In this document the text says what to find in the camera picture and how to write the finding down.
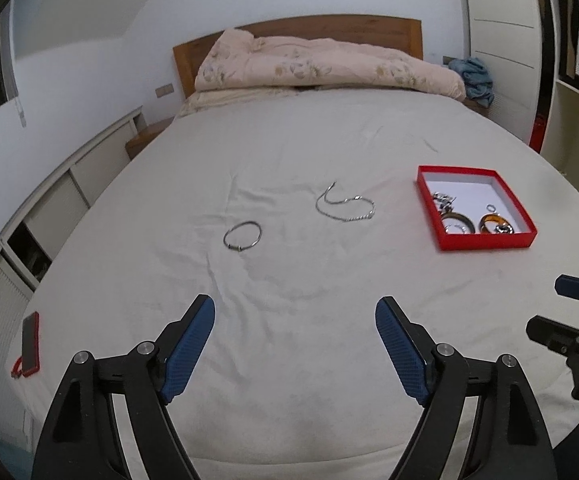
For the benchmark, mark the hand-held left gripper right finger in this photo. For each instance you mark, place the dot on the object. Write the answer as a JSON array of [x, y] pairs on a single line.
[[402, 355]]

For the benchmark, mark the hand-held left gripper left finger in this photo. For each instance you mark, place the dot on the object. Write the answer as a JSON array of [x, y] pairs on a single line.
[[189, 350]]

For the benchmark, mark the red shallow box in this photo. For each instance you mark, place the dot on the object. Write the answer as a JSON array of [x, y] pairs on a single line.
[[484, 241]]

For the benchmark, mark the amber bangle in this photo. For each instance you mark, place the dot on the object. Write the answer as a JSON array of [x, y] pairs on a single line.
[[484, 220]]

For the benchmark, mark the silver hoop earring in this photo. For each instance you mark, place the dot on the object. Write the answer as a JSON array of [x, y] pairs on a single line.
[[457, 230]]

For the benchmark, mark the olive green bangle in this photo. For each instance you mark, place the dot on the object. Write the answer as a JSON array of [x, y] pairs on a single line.
[[449, 217]]

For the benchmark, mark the silver wristwatch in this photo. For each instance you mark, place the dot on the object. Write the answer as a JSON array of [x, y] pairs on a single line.
[[442, 199]]

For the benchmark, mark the bed with white sheet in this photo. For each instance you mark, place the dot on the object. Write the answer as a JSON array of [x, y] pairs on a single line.
[[294, 360]]

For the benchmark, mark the thin silver bangle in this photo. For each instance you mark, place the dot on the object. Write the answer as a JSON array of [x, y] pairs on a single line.
[[237, 248]]

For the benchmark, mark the red bag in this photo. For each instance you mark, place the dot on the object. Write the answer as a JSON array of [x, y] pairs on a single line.
[[537, 135]]

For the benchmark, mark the phone in red case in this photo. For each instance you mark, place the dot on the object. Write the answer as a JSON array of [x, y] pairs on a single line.
[[30, 340]]

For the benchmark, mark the wooden nightstand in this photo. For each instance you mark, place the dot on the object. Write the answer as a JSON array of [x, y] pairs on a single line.
[[477, 107], [142, 137]]

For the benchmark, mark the blue crumpled clothes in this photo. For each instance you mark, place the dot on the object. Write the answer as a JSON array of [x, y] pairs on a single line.
[[474, 77]]

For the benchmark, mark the beige pillow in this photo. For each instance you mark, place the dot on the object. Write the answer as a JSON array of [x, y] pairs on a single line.
[[209, 100]]

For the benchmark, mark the white wardrobe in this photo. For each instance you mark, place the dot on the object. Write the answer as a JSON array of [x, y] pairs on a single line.
[[499, 35]]

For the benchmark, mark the beige floral quilt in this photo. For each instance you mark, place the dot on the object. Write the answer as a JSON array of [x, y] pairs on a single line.
[[319, 65]]

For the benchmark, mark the wooden headboard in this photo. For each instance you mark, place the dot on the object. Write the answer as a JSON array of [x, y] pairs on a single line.
[[344, 27]]

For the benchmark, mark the low white wall cabinets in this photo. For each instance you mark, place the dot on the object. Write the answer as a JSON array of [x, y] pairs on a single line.
[[49, 210]]

